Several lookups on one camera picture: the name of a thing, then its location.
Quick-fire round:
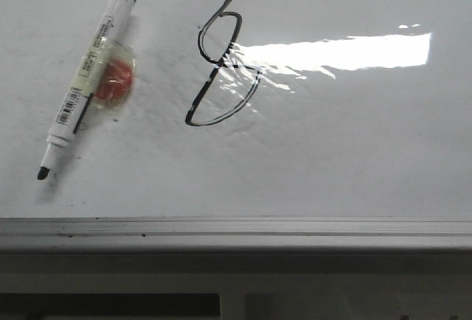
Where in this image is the white black whiteboard marker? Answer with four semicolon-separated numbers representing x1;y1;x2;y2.
37;0;136;181

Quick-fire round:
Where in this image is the red round magnet under tape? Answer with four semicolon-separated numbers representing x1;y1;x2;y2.
94;59;133;101

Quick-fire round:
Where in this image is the white whiteboard with aluminium frame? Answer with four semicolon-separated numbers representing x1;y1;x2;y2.
1;0;471;254

